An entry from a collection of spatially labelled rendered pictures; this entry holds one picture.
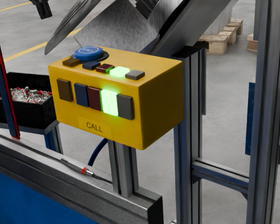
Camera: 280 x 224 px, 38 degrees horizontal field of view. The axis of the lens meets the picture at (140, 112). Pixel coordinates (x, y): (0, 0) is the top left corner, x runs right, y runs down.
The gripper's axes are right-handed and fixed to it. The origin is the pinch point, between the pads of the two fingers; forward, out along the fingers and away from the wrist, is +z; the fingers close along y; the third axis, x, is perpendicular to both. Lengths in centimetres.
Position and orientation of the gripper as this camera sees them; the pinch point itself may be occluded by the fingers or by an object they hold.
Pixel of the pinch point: (44, 10)
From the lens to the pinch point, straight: 112.8
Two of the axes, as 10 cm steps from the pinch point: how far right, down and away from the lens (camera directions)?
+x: -7.4, 0.4, 6.7
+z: 2.9, 9.2, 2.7
